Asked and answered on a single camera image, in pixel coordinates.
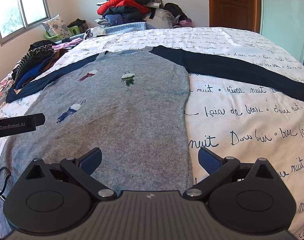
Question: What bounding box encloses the black bag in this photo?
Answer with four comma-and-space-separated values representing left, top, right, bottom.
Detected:
67, 18, 89, 30

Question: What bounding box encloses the grey sweater with navy sleeves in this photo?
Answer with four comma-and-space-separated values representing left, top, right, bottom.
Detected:
0, 45, 304, 239

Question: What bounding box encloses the window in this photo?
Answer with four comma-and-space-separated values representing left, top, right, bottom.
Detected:
0, 0, 51, 46

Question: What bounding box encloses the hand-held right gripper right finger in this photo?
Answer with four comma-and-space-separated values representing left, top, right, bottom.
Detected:
182, 147, 276, 201

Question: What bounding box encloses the black puffer jacket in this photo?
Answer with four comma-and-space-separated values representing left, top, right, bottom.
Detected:
103, 5, 148, 18

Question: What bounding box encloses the navy blue jacket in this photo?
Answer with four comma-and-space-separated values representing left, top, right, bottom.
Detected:
103, 14, 140, 27

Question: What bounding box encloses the brown garment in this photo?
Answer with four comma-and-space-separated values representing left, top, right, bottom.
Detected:
45, 47, 68, 68

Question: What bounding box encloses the purple garment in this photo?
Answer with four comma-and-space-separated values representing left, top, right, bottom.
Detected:
173, 18, 193, 28

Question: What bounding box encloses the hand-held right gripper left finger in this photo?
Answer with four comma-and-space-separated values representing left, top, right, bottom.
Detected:
24, 147, 117, 201

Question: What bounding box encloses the frosted glass wardrobe door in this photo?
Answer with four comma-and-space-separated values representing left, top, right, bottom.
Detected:
260, 0, 304, 68

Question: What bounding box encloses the brown wooden door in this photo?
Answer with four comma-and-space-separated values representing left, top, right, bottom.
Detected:
207, 0, 262, 33

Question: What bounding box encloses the red floral bedsheet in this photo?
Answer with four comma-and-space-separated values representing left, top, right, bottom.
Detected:
0, 76, 16, 105

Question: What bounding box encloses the pile of folded clothes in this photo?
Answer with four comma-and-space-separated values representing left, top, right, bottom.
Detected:
12, 44, 55, 80

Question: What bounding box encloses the white script-printed quilt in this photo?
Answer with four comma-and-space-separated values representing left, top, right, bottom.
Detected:
0, 27, 304, 240

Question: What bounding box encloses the green plastic chair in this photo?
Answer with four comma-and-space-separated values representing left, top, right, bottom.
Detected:
43, 26, 80, 42

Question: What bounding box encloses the light blue knitted blanket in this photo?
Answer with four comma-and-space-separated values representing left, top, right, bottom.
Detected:
104, 22, 155, 35

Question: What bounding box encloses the floral pillow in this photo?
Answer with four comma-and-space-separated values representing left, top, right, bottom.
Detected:
41, 14, 72, 38

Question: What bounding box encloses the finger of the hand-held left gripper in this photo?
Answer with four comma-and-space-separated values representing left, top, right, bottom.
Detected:
29, 113, 46, 127

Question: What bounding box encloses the red jacket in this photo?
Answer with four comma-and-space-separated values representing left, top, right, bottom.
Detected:
97, 0, 150, 15

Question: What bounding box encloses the clear plastic bag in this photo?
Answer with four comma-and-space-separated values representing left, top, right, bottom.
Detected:
143, 8, 174, 29

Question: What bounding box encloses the black cable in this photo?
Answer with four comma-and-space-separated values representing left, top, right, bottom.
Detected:
0, 166, 13, 202

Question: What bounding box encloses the blue garment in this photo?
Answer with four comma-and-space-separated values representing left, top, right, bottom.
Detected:
15, 55, 55, 90

